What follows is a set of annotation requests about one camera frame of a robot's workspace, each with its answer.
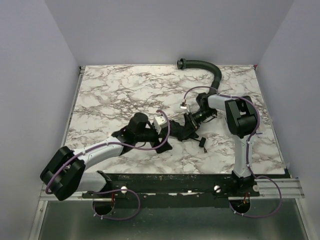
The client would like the black folding umbrella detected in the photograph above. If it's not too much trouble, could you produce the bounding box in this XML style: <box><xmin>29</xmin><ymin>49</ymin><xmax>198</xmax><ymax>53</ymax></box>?
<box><xmin>169</xmin><ymin>120</ymin><xmax>208</xmax><ymax>153</ymax></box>

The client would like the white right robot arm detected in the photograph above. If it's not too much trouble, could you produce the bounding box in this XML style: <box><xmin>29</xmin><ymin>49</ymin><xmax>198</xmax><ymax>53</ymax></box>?
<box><xmin>184</xmin><ymin>93</ymin><xmax>260</xmax><ymax>182</ymax></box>

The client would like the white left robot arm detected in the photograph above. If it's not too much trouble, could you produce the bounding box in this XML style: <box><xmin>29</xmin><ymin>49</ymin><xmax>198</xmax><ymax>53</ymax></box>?
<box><xmin>40</xmin><ymin>110</ymin><xmax>172</xmax><ymax>201</ymax></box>

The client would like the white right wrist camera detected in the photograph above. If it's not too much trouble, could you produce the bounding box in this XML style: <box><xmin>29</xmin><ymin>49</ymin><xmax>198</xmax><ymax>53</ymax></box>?
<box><xmin>179</xmin><ymin>101</ymin><xmax>190</xmax><ymax>113</ymax></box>

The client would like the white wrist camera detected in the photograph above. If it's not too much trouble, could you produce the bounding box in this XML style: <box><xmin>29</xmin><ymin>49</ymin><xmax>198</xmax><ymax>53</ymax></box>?
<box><xmin>153</xmin><ymin>115</ymin><xmax>168</xmax><ymax>134</ymax></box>
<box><xmin>179</xmin><ymin>101</ymin><xmax>190</xmax><ymax>113</ymax></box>

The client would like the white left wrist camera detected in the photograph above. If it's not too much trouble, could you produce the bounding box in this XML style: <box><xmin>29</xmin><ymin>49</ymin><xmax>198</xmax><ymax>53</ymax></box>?
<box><xmin>153</xmin><ymin>115</ymin><xmax>168</xmax><ymax>134</ymax></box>

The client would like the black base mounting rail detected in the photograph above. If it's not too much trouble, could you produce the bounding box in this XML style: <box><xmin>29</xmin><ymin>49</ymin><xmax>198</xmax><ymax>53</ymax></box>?
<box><xmin>82</xmin><ymin>173</ymin><xmax>260</xmax><ymax>209</ymax></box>

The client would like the black corrugated hose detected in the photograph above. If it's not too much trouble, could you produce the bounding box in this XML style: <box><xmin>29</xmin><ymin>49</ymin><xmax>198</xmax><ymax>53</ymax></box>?
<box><xmin>176</xmin><ymin>57</ymin><xmax>223</xmax><ymax>95</ymax></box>

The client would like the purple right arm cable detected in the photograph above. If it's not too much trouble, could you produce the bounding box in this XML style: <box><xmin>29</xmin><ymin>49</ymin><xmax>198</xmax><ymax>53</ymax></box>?
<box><xmin>183</xmin><ymin>86</ymin><xmax>283</xmax><ymax>218</ymax></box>

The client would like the aluminium frame rail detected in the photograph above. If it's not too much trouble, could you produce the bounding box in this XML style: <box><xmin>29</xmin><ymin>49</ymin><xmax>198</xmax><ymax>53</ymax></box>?
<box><xmin>254</xmin><ymin>177</ymin><xmax>311</xmax><ymax>240</ymax></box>

